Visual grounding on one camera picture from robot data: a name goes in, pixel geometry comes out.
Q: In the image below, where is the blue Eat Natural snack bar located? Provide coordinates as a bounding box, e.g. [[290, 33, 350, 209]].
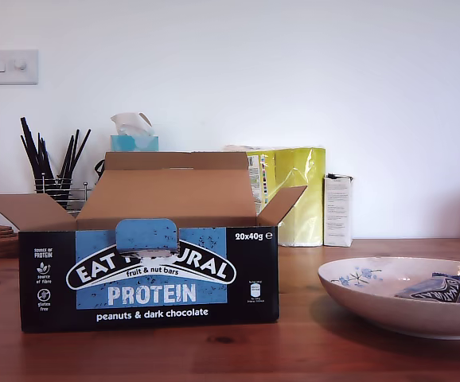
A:
[[393, 272, 460, 305]]

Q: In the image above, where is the turquoise tissue box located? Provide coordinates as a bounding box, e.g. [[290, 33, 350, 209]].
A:
[[109, 134, 160, 154]]

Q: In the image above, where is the white printed carton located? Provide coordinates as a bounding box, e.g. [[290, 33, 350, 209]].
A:
[[323, 173, 354, 248]]

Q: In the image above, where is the Eat Natural carton box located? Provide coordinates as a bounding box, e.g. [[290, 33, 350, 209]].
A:
[[0, 151, 309, 333]]

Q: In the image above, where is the white plate with blue flowers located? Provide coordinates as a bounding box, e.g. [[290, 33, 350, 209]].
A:
[[317, 256, 460, 340]]

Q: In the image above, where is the yellow plastic-wrapped pack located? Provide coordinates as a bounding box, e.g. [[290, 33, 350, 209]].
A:
[[220, 145, 327, 248]]

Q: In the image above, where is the white tissue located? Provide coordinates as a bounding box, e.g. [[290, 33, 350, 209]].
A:
[[109, 112, 154, 138]]

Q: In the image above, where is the black stick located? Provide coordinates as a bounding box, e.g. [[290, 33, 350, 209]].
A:
[[64, 128, 80, 178], [57, 134, 75, 179], [36, 132, 50, 178], [20, 134, 43, 193], [19, 116, 55, 182], [68, 127, 92, 178]]

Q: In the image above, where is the chrome wire holder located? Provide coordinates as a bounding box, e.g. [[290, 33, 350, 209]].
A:
[[33, 172, 99, 214]]

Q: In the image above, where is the white light switch plate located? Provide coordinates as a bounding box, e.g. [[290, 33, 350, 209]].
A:
[[0, 49, 39, 86]]

